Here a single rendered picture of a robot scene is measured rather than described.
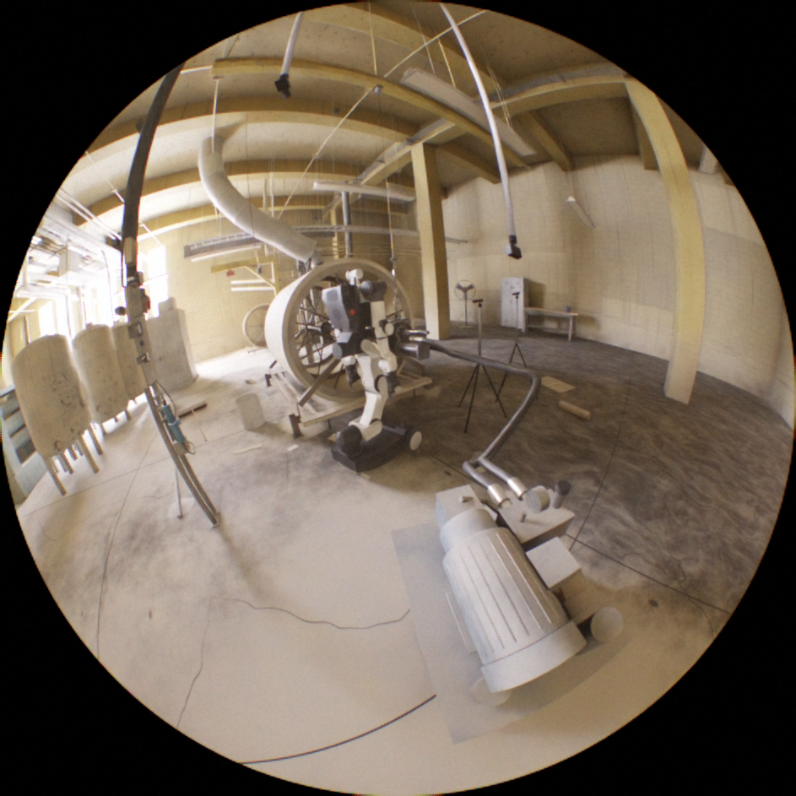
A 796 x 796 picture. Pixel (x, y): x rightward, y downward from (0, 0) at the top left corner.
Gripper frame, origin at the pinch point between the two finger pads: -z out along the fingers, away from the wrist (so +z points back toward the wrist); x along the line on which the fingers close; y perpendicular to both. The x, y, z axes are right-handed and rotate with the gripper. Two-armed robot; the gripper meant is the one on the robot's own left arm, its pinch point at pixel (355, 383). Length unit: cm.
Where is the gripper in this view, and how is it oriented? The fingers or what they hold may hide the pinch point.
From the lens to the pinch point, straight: 212.1
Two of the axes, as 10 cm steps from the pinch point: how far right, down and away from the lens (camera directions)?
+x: 6.0, -5.3, 6.0
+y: -7.7, -2.0, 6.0
